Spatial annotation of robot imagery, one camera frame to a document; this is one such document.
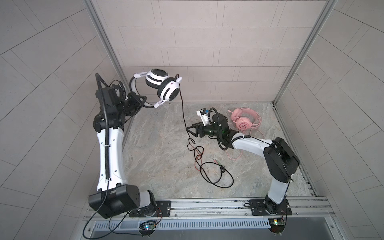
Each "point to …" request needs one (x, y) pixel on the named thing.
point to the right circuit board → (277, 224)
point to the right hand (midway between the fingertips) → (189, 129)
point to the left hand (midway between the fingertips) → (149, 94)
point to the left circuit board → (147, 226)
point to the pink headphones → (245, 118)
